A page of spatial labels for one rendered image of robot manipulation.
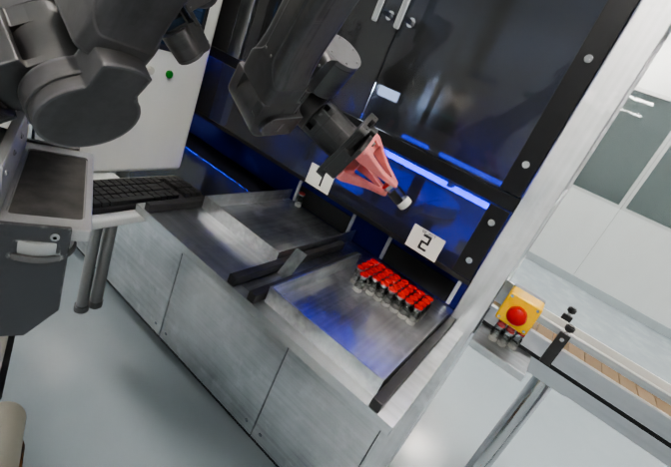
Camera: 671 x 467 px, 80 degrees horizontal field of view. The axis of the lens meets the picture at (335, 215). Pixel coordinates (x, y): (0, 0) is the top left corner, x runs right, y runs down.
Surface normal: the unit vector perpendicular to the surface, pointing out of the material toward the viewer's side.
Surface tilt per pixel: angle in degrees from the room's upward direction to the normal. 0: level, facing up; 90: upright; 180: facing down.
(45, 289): 90
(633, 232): 90
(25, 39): 64
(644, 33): 90
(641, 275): 90
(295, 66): 115
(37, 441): 0
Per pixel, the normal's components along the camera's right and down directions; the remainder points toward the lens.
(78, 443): 0.37, -0.86
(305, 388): -0.54, 0.11
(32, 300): 0.44, 0.49
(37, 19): 0.18, -0.30
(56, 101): 0.47, 0.87
